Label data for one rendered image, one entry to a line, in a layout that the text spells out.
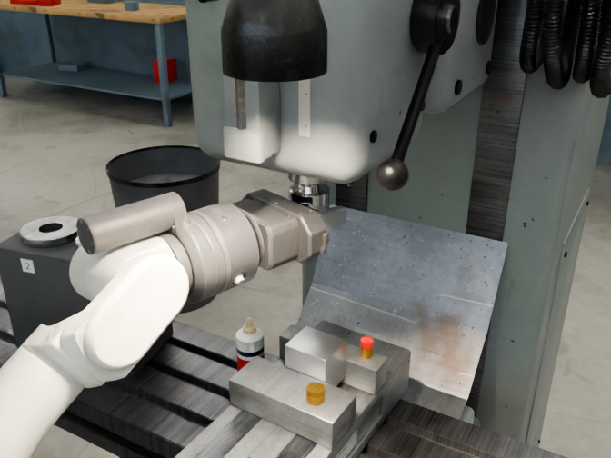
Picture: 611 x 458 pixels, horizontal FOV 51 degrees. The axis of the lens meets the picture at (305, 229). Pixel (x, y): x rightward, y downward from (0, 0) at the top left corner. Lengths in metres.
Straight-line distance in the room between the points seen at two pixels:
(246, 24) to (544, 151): 0.67
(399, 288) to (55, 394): 0.68
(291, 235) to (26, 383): 0.28
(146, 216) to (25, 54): 7.38
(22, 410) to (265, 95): 0.33
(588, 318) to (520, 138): 2.10
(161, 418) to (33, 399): 0.39
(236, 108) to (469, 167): 0.54
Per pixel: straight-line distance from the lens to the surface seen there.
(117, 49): 6.90
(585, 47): 0.81
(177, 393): 0.99
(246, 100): 0.59
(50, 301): 1.05
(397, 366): 0.92
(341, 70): 0.58
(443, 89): 0.75
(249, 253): 0.64
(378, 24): 0.59
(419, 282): 1.11
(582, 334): 2.94
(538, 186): 1.04
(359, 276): 1.14
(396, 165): 0.59
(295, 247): 0.68
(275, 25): 0.42
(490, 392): 1.24
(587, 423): 2.49
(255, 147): 0.59
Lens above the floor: 1.54
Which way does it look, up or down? 25 degrees down
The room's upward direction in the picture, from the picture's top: straight up
